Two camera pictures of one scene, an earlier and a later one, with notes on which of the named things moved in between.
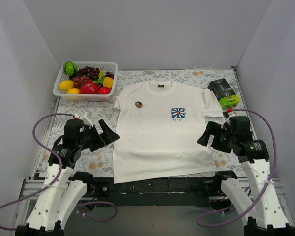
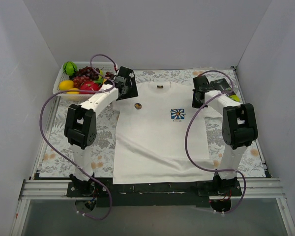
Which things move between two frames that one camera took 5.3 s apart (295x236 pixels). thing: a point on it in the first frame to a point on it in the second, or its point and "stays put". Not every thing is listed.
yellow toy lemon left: (66, 84) stays put
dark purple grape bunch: (92, 73) stays put
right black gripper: (218, 138) to (197, 99)
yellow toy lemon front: (73, 91) stays put
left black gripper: (96, 138) to (129, 88)
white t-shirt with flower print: (157, 128) stays put
